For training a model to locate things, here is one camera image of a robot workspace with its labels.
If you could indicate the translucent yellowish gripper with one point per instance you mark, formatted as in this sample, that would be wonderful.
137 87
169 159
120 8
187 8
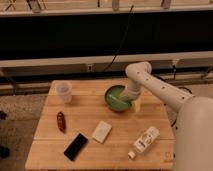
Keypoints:
137 105

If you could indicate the green ceramic bowl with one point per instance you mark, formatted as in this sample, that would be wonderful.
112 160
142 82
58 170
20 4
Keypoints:
115 101

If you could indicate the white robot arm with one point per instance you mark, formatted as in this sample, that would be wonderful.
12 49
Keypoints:
193 147

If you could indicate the white plastic bottle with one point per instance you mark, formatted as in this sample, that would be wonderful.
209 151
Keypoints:
144 141

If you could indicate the white rectangular box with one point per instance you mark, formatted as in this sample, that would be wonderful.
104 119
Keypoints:
101 131

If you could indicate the wooden folding table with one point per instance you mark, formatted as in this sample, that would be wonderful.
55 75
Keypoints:
86 135

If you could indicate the black smartphone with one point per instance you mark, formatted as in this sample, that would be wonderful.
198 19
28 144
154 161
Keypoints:
75 147

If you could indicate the clear plastic cup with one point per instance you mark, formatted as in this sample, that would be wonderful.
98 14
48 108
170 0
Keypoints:
64 91

